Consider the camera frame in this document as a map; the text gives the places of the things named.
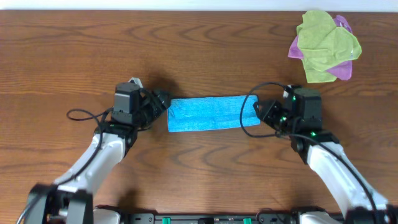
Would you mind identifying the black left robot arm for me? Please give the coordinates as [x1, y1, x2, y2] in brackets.
[17, 86, 171, 223]

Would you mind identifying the black mounting rail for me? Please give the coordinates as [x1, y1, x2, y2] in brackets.
[93, 205, 346, 224]

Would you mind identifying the purple microfiber cloth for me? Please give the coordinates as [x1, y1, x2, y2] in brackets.
[288, 15, 353, 83]

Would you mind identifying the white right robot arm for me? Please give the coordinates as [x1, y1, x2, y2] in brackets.
[253, 86, 397, 223]

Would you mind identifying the green microfiber cloth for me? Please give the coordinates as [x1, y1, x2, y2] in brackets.
[296, 11, 362, 72]

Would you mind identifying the blue microfiber cloth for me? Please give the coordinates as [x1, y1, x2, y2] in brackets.
[167, 95, 260, 133]

